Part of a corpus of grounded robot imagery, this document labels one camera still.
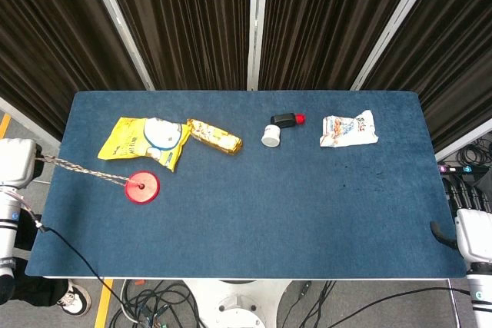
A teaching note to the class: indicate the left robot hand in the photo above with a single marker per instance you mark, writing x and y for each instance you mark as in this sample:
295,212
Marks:
17,164

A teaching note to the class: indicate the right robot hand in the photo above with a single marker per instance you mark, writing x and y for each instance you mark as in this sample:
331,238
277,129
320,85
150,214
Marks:
467,234

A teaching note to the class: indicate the red disc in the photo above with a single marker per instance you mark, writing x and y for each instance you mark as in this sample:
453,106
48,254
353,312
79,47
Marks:
142,187

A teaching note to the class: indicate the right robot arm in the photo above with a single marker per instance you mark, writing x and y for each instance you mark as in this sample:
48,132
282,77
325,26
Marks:
480,293

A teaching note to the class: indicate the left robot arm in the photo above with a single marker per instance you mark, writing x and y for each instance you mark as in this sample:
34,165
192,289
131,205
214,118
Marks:
11,243

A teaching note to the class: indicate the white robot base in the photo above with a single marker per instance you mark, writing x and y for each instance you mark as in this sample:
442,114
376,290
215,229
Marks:
238,305

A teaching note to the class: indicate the power strip with plugs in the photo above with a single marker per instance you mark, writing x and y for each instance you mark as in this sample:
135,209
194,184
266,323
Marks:
461,169

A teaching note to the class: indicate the yellow snack bag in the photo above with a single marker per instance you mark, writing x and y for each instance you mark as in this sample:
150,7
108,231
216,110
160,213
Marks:
146,143

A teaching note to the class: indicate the black and white sneaker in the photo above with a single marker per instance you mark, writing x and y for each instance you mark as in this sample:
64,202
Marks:
73,299

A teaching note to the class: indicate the white crumpled snack packet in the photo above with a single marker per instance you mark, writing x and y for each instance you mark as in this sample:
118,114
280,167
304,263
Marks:
348,130

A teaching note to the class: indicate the yellow floor tape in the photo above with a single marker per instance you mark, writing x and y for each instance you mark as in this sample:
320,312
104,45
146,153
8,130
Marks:
104,303

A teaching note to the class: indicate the gold wrapped snack bar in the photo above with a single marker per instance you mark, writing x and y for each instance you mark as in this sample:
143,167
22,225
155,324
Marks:
215,136

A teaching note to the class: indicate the black bottle with red cap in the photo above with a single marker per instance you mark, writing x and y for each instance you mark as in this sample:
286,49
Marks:
287,119

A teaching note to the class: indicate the dark pleated curtain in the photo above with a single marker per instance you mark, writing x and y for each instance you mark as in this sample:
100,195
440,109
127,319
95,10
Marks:
184,24

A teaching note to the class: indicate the small white jar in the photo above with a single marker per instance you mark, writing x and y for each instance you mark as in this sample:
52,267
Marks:
271,136

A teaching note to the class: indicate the blue table mat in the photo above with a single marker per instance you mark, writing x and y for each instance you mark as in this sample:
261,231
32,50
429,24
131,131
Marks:
246,209

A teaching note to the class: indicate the white curtain frame post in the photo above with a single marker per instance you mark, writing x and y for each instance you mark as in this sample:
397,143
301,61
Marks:
119,24
255,24
392,24

